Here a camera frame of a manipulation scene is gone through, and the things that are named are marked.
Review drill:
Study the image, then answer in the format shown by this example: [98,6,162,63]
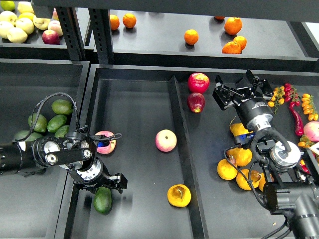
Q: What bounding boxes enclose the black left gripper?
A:
[72,158,128,194]

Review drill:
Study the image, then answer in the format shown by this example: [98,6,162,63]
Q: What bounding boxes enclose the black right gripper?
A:
[212,70,274,129]

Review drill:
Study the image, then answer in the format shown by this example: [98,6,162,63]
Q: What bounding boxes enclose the dark green avocado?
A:
[93,187,112,214]

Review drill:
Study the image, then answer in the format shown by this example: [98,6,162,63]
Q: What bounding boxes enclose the yellow pear with stem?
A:
[167,184,191,208]

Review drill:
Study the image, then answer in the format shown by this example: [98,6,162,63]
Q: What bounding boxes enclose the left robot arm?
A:
[0,100,128,193]

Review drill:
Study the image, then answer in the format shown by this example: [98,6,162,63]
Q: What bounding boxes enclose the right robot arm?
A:
[213,71,319,239]

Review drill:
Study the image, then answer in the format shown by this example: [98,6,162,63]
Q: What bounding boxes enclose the yellow pear upper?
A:
[229,116,253,137]

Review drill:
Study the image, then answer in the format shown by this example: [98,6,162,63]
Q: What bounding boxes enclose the yellow pear middle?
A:
[226,148,253,167]

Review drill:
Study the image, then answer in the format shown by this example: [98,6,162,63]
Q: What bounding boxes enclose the yellow pear left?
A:
[217,155,238,180]

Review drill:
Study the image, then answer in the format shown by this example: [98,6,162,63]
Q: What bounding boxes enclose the green avocado upper right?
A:
[47,115,67,132]

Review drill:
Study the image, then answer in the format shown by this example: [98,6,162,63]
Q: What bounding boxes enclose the yellow pear brown top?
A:
[236,169,262,191]

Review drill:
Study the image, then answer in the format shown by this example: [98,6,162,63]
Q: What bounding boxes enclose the green avocado upper left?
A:
[28,114,47,133]

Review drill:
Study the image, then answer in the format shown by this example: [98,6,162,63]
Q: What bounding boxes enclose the green avocado top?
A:
[51,99,73,115]

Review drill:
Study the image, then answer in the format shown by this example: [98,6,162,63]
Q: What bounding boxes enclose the dark avocado left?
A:
[13,130,43,142]

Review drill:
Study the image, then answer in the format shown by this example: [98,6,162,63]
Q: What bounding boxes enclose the yellow pear brown end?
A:
[258,173,266,192]

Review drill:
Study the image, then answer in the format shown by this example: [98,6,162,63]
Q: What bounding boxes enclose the pink apple left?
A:
[96,130,116,154]

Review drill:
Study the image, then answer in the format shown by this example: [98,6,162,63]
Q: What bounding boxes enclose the pink apple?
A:
[96,130,116,154]
[155,129,177,152]

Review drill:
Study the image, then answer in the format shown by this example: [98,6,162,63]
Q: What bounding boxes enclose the bright red apple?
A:
[187,72,210,94]

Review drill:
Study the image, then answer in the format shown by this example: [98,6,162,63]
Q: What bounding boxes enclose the orange front right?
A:
[222,41,242,54]

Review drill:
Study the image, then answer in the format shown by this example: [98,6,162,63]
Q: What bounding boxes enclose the dark red apple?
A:
[187,93,205,113]

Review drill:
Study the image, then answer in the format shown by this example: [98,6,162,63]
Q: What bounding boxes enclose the orange cherry tomato bunch left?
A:
[268,86,285,114]

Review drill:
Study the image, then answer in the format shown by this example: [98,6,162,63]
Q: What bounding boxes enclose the orange cherry tomato bunch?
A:
[268,86,285,114]
[302,94,319,121]

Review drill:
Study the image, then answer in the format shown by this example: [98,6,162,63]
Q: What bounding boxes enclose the orange right small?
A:
[233,36,247,50]

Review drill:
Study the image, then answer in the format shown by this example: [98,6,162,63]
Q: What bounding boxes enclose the red cherry tomato bunch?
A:
[284,83,301,108]

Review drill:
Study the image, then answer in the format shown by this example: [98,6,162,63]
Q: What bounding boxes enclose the large orange right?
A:
[224,17,243,35]

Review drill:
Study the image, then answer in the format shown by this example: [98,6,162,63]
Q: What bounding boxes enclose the pink apple centre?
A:
[155,129,177,152]

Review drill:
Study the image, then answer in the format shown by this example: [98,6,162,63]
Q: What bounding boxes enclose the orange centre shelf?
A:
[184,29,199,45]

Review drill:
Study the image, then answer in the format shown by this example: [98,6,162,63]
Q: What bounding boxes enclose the orange under shelf edge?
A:
[214,16,225,20]

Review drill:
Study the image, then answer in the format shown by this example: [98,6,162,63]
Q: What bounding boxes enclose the black divided main tray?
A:
[54,64,319,239]

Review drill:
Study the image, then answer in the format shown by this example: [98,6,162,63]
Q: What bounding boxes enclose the red chili pepper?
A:
[289,102,304,136]

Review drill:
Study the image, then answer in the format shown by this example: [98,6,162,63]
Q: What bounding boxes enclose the orange cherry tomato bunch right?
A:
[302,94,319,121]

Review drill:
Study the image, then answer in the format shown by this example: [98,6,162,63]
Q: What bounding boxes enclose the pink peach right edge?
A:
[304,121,319,142]

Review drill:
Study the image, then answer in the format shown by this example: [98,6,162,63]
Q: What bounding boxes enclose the mixed cherry tomato bunch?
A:
[296,135,319,175]

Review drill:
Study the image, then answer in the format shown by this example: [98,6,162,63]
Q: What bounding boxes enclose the white label card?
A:
[309,142,319,155]

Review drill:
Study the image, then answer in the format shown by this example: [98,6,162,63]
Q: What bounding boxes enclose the black upper shelf tray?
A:
[112,12,319,72]

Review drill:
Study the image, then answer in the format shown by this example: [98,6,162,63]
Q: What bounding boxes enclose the orange upper left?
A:
[122,13,137,28]

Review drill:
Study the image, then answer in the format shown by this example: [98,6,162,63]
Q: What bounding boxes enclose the black upper left tray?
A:
[0,4,92,61]

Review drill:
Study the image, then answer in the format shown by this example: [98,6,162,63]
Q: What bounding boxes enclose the green avocado by wall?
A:
[54,125,69,138]

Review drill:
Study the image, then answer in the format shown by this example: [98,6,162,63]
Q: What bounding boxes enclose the orange cut by post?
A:
[109,14,120,31]

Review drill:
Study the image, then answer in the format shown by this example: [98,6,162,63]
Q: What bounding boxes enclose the black perforated post right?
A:
[88,8,114,65]

